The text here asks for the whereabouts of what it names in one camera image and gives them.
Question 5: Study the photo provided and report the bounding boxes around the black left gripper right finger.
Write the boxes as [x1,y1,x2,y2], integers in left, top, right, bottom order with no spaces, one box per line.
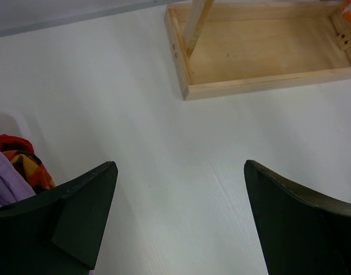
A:
[244,160,351,274]

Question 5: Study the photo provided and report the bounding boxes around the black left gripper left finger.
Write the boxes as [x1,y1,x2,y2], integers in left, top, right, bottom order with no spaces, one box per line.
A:
[0,162,118,274]

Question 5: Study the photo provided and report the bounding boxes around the purple garment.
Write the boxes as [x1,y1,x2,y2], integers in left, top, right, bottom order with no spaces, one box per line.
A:
[0,151,35,208]

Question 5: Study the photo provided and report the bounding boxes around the wooden clothes rack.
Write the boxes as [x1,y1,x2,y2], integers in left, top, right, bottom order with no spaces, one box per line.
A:
[164,1,351,100]

